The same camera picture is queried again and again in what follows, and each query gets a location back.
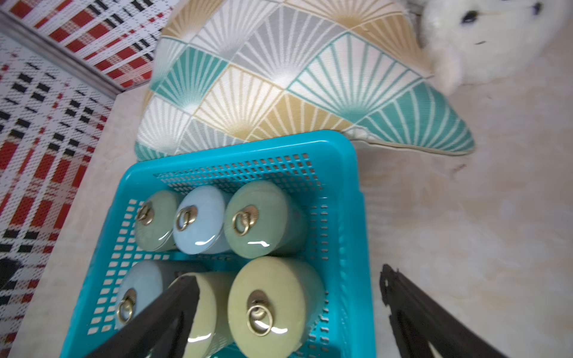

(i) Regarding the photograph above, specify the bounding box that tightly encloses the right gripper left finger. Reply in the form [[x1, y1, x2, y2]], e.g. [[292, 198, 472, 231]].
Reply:
[[88, 275, 200, 357]]

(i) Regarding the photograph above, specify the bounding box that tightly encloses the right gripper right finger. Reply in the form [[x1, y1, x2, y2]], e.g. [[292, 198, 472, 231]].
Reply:
[[379, 264, 504, 357]]

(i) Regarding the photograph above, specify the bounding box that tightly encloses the blue grey tea canister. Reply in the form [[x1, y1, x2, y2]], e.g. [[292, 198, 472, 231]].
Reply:
[[114, 260, 207, 331]]

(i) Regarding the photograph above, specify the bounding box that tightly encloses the dark green tea canister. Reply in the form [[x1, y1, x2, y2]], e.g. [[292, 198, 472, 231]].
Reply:
[[134, 190, 183, 252]]

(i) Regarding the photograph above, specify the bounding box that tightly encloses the light green tea canister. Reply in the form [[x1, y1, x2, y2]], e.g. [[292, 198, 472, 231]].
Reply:
[[228, 256, 325, 357]]

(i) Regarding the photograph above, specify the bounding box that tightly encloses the teal plastic basket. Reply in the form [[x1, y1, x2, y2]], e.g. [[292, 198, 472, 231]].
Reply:
[[61, 131, 376, 357]]

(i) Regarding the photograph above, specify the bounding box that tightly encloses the light blue tea canister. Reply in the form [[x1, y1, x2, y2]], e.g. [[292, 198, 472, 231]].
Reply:
[[172, 186, 231, 255]]

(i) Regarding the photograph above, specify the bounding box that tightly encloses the fan pattern pillow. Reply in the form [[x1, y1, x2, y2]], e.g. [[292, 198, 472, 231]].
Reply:
[[134, 0, 475, 161]]

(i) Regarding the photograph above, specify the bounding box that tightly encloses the white plush bear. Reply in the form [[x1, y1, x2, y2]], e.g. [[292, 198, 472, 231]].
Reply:
[[403, 0, 572, 95]]

